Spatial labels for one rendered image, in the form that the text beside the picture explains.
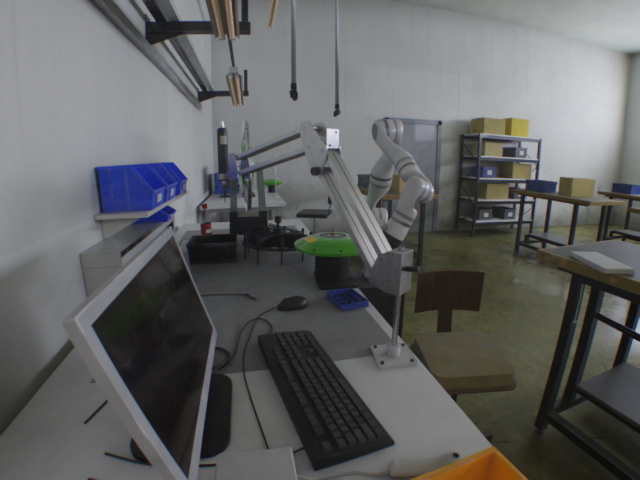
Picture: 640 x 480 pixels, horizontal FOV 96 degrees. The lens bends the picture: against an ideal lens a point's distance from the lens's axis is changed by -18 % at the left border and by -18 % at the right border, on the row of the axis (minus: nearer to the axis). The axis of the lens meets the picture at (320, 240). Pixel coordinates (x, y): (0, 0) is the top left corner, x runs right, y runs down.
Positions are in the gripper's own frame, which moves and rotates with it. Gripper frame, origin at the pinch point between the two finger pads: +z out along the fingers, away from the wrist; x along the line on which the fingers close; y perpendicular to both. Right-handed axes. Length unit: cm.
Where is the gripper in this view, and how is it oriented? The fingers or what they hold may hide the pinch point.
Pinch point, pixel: (360, 275)
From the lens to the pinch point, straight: 119.0
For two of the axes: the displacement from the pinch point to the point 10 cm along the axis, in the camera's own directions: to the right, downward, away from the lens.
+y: 8.8, 4.8, -0.2
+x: 1.5, -2.3, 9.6
